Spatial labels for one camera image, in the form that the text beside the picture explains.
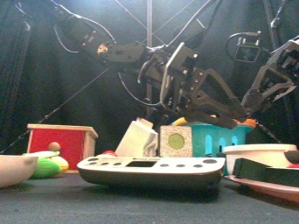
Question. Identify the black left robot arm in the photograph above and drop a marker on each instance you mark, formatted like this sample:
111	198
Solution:
83	33

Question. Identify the yellow toy food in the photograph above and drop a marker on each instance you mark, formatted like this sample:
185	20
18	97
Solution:
179	121

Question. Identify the orange toy food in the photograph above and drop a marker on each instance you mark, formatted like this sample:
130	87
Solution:
248	122

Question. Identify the teal plastic basket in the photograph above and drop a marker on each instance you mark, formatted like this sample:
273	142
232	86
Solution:
217	140

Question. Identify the green patterned carton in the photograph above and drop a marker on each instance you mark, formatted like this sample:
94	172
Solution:
175	141

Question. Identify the white round tub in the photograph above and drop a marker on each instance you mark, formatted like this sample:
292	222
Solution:
260	154

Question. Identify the white folded carton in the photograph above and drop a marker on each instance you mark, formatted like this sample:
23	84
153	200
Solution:
137	140

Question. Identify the dark round toy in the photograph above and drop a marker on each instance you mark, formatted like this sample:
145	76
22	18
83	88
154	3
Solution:
293	157

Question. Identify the dark green block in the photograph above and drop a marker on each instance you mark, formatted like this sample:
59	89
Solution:
257	172

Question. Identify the small red toy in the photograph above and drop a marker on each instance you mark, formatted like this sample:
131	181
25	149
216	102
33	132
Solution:
110	153

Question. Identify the pink plate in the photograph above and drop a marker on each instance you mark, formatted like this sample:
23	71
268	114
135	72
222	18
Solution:
273	189

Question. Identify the red wooden box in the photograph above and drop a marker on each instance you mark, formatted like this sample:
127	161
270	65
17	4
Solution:
62	143

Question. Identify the wooden peg ball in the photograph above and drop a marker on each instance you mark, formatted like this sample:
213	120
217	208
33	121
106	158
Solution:
54	146

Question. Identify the green yellow toy vegetable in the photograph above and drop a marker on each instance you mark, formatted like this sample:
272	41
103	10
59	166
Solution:
47	166

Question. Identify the white bowl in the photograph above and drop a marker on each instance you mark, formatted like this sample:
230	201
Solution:
14	170

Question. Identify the metal frame pole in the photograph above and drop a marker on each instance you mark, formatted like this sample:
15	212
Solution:
150	23

